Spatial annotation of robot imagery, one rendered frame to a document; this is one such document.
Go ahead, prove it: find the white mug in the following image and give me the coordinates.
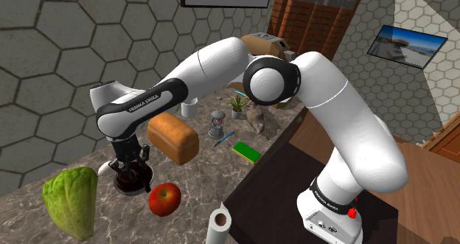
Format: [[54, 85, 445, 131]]
[[180, 97, 199, 119]]

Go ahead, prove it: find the white rounded object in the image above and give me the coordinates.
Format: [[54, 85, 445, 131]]
[[97, 161, 116, 177]]

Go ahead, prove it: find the brown bread loaf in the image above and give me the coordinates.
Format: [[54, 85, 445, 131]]
[[147, 112, 201, 166]]

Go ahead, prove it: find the small potted green plant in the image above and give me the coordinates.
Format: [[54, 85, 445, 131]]
[[228, 93, 249, 120]]

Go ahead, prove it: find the green lettuce head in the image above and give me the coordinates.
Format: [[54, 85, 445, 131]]
[[41, 166, 99, 243]]

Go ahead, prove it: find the blue beach wall picture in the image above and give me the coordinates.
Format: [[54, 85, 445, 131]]
[[366, 24, 449, 71]]

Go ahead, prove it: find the brown lumpy potato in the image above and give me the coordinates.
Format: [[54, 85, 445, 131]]
[[245, 100, 266, 135]]

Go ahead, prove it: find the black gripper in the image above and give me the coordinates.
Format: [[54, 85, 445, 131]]
[[108, 134, 153, 194]]

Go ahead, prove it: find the white paper towel roll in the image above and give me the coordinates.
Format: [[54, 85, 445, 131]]
[[205, 201, 233, 244]]

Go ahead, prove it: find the brown toaster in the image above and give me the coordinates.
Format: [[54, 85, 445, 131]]
[[239, 32, 296, 62]]

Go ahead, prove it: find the dark robot stand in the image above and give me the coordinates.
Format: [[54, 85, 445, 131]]
[[223, 142, 400, 244]]

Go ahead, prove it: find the red apple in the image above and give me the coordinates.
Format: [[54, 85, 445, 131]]
[[148, 182, 183, 218]]

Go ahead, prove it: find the green and yellow sponge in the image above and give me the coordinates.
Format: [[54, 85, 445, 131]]
[[231, 140, 263, 165]]

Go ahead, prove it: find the wooden cabinet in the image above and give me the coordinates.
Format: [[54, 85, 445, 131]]
[[421, 111, 460, 164]]

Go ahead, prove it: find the dark brown cup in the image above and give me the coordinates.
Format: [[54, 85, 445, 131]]
[[114, 161, 155, 197]]

